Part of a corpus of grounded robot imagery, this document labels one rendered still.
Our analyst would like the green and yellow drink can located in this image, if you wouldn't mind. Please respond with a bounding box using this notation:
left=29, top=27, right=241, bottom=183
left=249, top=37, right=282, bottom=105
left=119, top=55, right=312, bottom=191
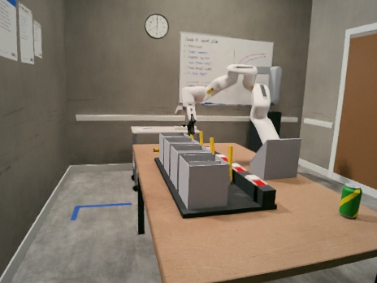
left=339, top=183, right=362, bottom=219

